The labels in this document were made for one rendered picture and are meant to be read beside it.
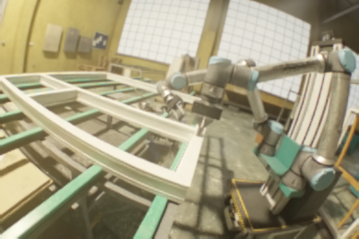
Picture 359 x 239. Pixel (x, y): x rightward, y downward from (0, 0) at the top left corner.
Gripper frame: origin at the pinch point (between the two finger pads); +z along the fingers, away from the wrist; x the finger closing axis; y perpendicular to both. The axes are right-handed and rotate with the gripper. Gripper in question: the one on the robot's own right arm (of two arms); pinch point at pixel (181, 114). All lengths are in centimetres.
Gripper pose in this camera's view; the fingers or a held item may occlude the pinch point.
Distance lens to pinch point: 102.2
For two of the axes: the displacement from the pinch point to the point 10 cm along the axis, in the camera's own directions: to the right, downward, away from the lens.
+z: 4.6, 6.2, -6.3
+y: -6.3, -2.7, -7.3
